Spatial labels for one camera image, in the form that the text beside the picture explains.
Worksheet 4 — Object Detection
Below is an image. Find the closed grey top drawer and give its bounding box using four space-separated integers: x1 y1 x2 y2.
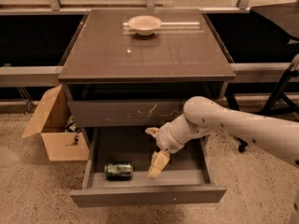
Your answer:
68 99 185 127

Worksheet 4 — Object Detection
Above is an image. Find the open grey middle drawer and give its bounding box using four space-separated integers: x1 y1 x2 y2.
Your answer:
70 126 226 207

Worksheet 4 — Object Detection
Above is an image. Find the black wheeled stand base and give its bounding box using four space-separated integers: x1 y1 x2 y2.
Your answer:
224 68 299 153

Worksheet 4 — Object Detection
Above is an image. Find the dark side table top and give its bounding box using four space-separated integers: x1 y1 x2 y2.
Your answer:
250 1 299 44

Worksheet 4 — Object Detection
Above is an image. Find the grey drawer cabinet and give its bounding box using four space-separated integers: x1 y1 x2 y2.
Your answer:
57 8 236 144

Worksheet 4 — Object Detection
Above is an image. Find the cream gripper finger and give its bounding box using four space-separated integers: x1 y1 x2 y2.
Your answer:
148 150 170 180
145 127 159 138

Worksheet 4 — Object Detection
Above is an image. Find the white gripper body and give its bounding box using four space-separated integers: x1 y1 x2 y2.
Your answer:
156 115 206 154

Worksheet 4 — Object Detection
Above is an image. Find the open cardboard box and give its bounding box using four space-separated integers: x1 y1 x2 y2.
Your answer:
21 85 90 161

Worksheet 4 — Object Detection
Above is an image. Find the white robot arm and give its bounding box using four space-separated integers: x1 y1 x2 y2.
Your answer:
146 96 299 179

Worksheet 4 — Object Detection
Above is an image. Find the green soda can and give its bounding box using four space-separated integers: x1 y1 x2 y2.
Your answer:
105 161 133 177

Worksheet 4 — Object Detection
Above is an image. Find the metal window railing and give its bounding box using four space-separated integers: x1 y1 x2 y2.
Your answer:
0 0 299 88

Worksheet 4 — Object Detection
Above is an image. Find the white bowl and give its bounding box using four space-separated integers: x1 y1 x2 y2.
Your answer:
128 16 162 35

